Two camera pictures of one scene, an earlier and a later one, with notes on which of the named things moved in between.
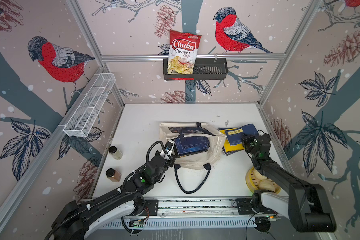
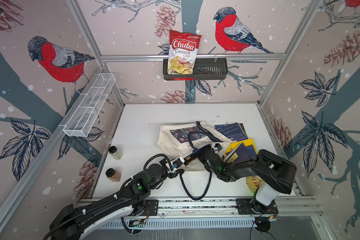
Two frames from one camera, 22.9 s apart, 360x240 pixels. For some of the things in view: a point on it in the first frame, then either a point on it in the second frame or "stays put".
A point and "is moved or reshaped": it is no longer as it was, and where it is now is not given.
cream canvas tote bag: [217, 141] is moved or reshaped
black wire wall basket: [204, 68] stays put
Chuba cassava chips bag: [183, 47] stays put
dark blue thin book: [186, 144] -> [243, 153]
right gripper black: [246, 140] -> [201, 157]
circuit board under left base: [137, 223] stays put
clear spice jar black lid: [115, 152] stays put
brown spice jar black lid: [113, 175] stays put
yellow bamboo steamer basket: [255, 180] stays put
